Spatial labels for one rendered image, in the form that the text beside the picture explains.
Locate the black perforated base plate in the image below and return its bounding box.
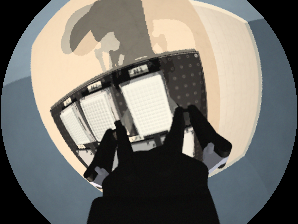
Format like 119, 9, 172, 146
49, 51, 208, 169

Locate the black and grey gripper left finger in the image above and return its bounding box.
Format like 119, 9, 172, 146
83, 109, 138, 189

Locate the clear plastic plate lid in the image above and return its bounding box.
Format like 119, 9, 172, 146
183, 131, 193, 157
60, 107, 91, 145

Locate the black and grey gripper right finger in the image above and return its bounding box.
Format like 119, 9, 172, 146
153, 96, 232, 177

